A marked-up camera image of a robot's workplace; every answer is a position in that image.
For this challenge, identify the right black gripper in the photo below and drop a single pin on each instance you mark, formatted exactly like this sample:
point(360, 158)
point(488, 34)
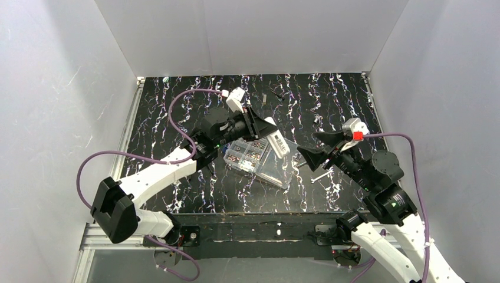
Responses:
point(335, 152)

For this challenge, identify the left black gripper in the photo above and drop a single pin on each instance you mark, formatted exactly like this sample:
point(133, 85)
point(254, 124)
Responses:
point(252, 124)

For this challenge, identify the white remote control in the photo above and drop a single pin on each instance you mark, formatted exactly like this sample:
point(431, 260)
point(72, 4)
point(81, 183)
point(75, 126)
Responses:
point(277, 141)

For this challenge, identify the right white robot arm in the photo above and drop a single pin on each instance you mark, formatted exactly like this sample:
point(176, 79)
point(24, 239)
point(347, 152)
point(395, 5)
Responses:
point(418, 259)

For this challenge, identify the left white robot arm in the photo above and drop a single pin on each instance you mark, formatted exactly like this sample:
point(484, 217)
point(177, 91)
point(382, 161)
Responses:
point(117, 206)

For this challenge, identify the small silver wrench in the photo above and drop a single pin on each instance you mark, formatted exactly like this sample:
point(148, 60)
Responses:
point(314, 180)

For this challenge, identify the clear plastic screw box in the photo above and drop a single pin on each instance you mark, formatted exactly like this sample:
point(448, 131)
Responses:
point(259, 159)

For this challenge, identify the black hex key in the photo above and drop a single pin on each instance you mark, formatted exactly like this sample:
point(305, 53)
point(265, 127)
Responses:
point(277, 95)

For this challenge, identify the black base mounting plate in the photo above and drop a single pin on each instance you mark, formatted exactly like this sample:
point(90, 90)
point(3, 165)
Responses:
point(261, 235)

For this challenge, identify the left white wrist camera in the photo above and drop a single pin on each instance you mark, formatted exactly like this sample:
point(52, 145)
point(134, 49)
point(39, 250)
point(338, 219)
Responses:
point(234, 99)

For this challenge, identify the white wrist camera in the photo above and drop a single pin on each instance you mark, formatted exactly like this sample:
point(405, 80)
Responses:
point(354, 130)
point(234, 99)

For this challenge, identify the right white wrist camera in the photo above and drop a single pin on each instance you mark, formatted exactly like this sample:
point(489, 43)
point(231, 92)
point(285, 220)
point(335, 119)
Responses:
point(354, 130)

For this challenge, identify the orange handled pliers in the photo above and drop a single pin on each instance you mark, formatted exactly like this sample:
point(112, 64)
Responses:
point(199, 172)

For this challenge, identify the aluminium frame rail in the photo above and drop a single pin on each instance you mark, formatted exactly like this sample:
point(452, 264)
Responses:
point(86, 256)

